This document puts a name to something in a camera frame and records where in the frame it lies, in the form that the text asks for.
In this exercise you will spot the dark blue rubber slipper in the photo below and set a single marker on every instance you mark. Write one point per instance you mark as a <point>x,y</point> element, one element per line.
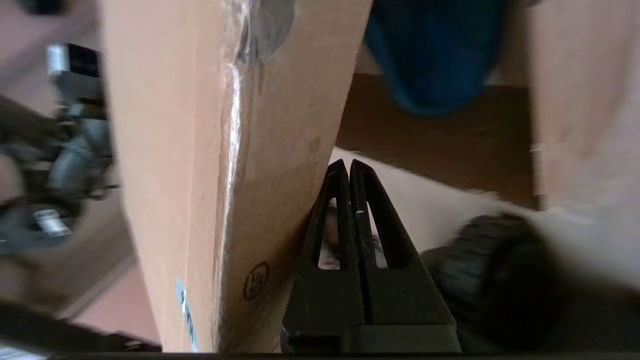
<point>435,55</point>

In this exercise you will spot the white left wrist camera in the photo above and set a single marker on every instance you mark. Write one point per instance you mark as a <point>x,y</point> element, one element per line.
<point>75,62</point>

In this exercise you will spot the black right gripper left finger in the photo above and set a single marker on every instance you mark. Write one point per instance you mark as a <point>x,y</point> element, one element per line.
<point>330,295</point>

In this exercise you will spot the brown cardboard shoe box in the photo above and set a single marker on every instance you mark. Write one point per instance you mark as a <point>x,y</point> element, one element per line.
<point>165,150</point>

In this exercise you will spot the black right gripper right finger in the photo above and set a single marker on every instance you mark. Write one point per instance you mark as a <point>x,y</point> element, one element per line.
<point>405,300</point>

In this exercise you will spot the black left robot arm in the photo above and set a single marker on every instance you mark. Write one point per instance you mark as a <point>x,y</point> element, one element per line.
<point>75,165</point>

